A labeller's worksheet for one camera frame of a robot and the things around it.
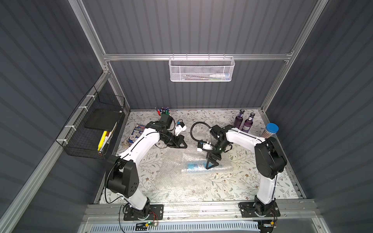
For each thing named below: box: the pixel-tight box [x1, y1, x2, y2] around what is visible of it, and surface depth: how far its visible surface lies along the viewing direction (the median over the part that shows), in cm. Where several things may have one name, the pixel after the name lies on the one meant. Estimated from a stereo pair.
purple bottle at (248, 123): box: [241, 112, 256, 134], surface depth 98 cm
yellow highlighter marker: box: [97, 130, 108, 151], surface depth 72 cm
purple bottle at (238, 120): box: [233, 108, 245, 130], surface depth 100 cm
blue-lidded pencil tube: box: [261, 122, 281, 145], surface depth 86 cm
